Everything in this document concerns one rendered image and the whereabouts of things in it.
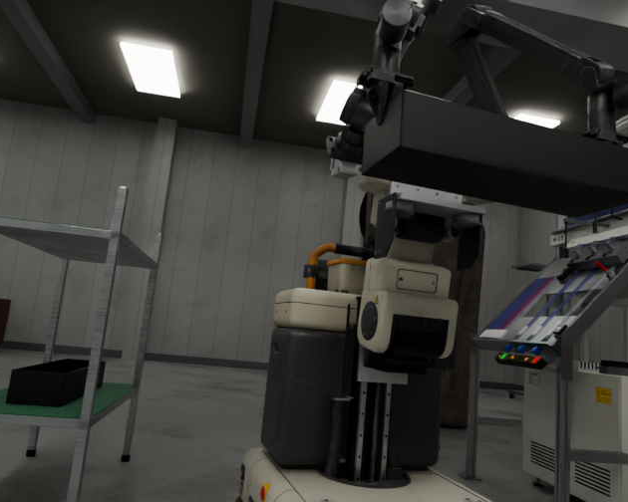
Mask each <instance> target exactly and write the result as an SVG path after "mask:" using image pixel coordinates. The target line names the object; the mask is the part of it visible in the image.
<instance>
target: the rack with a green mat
mask: <svg viewBox="0 0 628 502"><path fill-rule="evenodd" d="M128 194H129V190H128V189H127V188H126V187H120V186H119V187H118V192H117V198H116V204H115V210H114V216H113V223H112V229H111V230H107V229H99V228H91V227H82V226H76V224H74V223H68V225H66V224H57V223H49V222H41V221H32V220H24V219H16V218H7V217H0V234H2V235H4V236H7V237H9V238H12V239H14V240H17V241H19V242H22V243H24V244H27V245H29V246H32V247H34V248H37V249H39V250H42V251H44V252H47V253H49V254H52V255H54V256H57V257H59V258H62V259H61V265H60V270H59V276H58V282H57V287H56V293H55V298H54V304H53V309H52V315H51V321H50V326H49V332H48V337H47V343H46V348H45V354H44V359H43V363H48V362H51V361H52V356H53V351H54V346H55V340H56V335H57V329H58V323H59V318H60V312H61V306H62V301H63V295H64V289H65V284H66V278H67V272H68V267H69V261H70V260H75V261H84V262H94V263H103V264H106V265H105V271H104V277H103V283H102V289H101V295H100V302H99V308H98V314H97V320H96V325H95V331H94V337H93V343H92V349H91V355H90V361H89V367H88V373H87V380H86V386H85V392H84V395H83V396H81V397H79V398H77V399H75V400H73V401H71V402H69V403H67V404H65V405H63V406H61V407H55V406H40V405H25V404H10V403H6V399H7V393H8V388H9V387H7V388H3V389H0V423H4V424H21V425H31V431H30V437H29V442H28V448H27V451H26V457H34V456H35V455H36V450H37V449H36V447H37V441H38V435H39V430H40V426H53V427H69V428H78V434H77V440H76V446H75V452H74V458H73V465H72V471H71V477H70V483H69V489H68V495H67V501H66V502H79V498H80V491H81V485H82V479H83V473H84V466H85V460H86V454H87V448H88V442H89V435H90V429H91V426H93V425H94V424H95V423H97V422H98V421H99V420H101V419H102V418H103V417H105V416H106V415H107V414H109V413H110V412H111V411H113V410H114V409H116V408H117V407H118V406H120V405H121V404H122V403H124V402H125V401H126V400H128V399H129V398H131V403H130V410H129V416H128V423H127V430H126V436H125V443H124V450H123V454H122V458H121V461H122V462H129V461H130V458H131V455H130V453H131V446H132V439H133V433H134V426H135V419H136V412H137V405H138V399H139V392H140V385H141V378H142V371H143V365H144V358H145V351H146V344H147V337H148V331H149V324H150V317H151V310H152V303H153V297H154V290H155V283H156V276H157V264H158V257H159V250H160V244H161V238H162V235H161V234H159V233H156V237H155V243H154V250H153V257H152V258H150V257H149V256H148V255H147V254H146V253H145V252H143V251H142V250H141V249H140V248H139V247H138V246H136V245H135V244H134V243H133V242H132V241H131V240H129V239H128V238H127V237H126V236H125V235H124V234H122V231H123V225H124V219H125V212H126V206H127V200H128ZM117 265H121V266H130V267H139V268H148V269H150V276H149V283H148V289H147V296H146V303H145V309H144V316H143V323H142V329H141V336H140V343H139V349H138V356H137V363H136V369H135V376H134V383H133V384H125V383H112V382H103V385H102V387H100V388H98V389H97V386H98V379H99V373H100V367H101V361H102V355H103V348H104V342H105V336H106V330H107V323H108V317H109V311H110V306H111V300H112V293H113V287H114V281H115V275H116V268H117Z"/></svg>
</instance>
